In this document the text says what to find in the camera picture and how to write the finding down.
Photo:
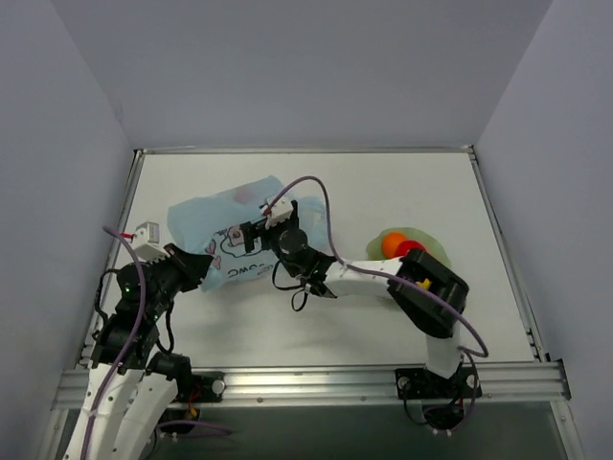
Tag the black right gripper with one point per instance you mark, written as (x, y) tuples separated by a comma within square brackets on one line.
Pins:
[(259, 234)]

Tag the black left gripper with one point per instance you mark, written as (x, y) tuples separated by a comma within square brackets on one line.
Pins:
[(173, 264)]

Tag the light blue plastic bag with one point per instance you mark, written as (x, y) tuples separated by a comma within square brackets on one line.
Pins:
[(210, 225)]

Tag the fake orange fruit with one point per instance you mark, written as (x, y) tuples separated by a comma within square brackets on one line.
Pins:
[(390, 243)]

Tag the fake red apple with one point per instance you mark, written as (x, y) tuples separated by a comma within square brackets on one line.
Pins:
[(406, 246)]

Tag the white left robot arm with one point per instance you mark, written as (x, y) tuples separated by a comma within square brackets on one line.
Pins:
[(125, 344)]

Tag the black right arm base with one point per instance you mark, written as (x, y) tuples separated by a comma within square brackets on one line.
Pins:
[(420, 384)]

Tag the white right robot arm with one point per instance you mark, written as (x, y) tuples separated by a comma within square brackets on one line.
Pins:
[(430, 294)]

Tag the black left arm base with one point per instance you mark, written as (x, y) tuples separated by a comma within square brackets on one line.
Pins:
[(201, 388)]

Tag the green wavy glass bowl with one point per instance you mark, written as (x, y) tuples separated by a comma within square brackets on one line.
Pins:
[(432, 246)]

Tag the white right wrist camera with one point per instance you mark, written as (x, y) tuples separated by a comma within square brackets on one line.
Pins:
[(276, 213)]

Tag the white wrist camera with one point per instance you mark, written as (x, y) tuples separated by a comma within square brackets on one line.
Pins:
[(276, 213), (145, 242)]

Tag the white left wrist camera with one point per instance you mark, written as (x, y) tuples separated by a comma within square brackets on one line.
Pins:
[(145, 242)]

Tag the aluminium front table rail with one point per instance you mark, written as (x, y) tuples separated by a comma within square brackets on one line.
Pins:
[(247, 387)]

